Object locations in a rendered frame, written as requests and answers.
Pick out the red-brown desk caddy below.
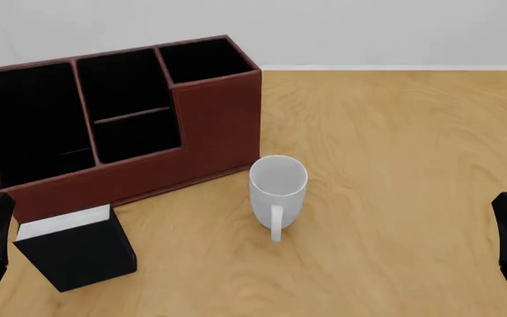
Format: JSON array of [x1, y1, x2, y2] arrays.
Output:
[[0, 33, 263, 225]]

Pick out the white ceramic mug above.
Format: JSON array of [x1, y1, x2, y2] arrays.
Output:
[[248, 154, 309, 244]]

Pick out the black book with white pages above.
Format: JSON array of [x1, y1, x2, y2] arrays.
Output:
[[12, 203, 138, 293]]

